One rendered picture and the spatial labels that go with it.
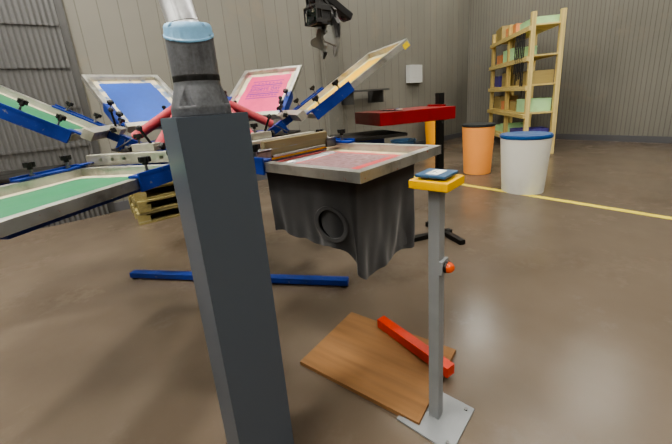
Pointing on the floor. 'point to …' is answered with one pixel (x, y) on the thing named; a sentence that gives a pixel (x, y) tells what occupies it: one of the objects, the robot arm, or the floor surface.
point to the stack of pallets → (154, 203)
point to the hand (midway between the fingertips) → (330, 53)
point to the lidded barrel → (524, 161)
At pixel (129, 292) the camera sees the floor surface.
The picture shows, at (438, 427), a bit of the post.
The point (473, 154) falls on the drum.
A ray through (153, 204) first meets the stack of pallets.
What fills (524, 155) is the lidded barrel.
